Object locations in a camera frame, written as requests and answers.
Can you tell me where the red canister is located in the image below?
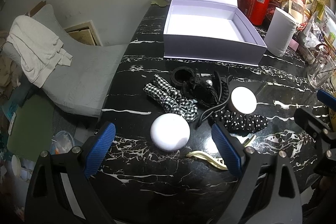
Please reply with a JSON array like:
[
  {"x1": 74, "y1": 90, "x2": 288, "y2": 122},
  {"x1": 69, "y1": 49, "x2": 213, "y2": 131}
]
[{"x1": 243, "y1": 0, "x2": 270, "y2": 26}]

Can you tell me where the black hair claw clip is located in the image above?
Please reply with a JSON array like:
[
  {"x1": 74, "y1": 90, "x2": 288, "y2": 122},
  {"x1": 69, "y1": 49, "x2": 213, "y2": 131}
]
[{"x1": 195, "y1": 71, "x2": 232, "y2": 127}]

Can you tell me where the white paper roll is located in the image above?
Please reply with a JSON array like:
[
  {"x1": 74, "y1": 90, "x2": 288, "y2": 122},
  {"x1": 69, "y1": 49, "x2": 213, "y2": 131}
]
[{"x1": 264, "y1": 7, "x2": 297, "y2": 57}]

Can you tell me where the pink small box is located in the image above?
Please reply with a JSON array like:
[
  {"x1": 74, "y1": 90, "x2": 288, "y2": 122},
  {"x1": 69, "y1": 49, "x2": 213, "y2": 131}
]
[{"x1": 289, "y1": 39, "x2": 299, "y2": 51}]

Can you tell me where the cream hair claw clip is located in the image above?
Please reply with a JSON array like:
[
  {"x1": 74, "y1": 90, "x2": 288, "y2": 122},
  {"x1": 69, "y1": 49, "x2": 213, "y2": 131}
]
[{"x1": 186, "y1": 134, "x2": 256, "y2": 170}]

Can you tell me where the clear glass jar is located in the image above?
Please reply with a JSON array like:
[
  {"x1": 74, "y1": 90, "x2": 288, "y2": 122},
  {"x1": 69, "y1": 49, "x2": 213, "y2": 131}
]
[{"x1": 307, "y1": 45, "x2": 335, "y2": 89}]

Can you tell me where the black polka dot scrunchie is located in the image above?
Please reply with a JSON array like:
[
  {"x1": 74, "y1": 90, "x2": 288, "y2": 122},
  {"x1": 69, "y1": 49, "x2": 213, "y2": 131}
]
[{"x1": 213, "y1": 110, "x2": 268, "y2": 135}]

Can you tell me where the black band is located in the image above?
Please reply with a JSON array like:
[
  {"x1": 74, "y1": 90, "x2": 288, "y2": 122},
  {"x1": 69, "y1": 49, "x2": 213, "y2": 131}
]
[{"x1": 171, "y1": 67, "x2": 195, "y2": 88}]

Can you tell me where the pink round compact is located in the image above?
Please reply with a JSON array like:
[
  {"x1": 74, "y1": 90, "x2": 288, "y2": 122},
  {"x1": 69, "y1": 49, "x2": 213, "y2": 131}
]
[{"x1": 228, "y1": 86, "x2": 257, "y2": 114}]

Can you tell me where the framed picture on floor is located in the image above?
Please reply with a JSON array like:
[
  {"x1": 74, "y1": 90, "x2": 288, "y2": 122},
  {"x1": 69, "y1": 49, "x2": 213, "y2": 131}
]
[{"x1": 64, "y1": 20, "x2": 103, "y2": 46}]

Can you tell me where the woven straw fan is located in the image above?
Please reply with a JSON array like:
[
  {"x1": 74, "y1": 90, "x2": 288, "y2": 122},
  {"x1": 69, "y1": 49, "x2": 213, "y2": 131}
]
[{"x1": 310, "y1": 0, "x2": 331, "y2": 14}]

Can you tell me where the white cloth on chair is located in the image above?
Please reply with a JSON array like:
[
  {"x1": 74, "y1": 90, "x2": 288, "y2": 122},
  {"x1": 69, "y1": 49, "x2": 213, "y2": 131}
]
[{"x1": 7, "y1": 15, "x2": 73, "y2": 88}]

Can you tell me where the white round compact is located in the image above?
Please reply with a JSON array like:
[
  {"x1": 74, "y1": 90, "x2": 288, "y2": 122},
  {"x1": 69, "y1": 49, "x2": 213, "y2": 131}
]
[{"x1": 150, "y1": 113, "x2": 190, "y2": 152}]

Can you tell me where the green mat on floor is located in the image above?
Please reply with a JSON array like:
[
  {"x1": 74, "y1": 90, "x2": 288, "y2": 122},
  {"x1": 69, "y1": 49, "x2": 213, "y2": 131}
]
[{"x1": 7, "y1": 94, "x2": 54, "y2": 161}]

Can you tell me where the grey cushioned chair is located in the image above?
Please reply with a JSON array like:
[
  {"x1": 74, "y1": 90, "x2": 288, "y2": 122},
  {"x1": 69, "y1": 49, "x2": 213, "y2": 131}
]
[{"x1": 3, "y1": 5, "x2": 127, "y2": 117}]

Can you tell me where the black bow with pearl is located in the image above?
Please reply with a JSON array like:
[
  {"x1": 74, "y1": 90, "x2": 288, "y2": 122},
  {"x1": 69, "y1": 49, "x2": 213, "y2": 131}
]
[{"x1": 182, "y1": 75, "x2": 219, "y2": 107}]

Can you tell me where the lavender gift box with lid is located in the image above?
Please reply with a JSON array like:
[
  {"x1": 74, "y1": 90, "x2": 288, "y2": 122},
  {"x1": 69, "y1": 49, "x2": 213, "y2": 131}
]
[{"x1": 163, "y1": 0, "x2": 266, "y2": 66}]

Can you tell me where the black white gingham scrunchie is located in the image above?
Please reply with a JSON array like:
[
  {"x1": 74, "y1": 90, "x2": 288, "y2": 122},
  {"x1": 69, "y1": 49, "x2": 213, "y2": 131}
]
[{"x1": 143, "y1": 74, "x2": 198, "y2": 122}]

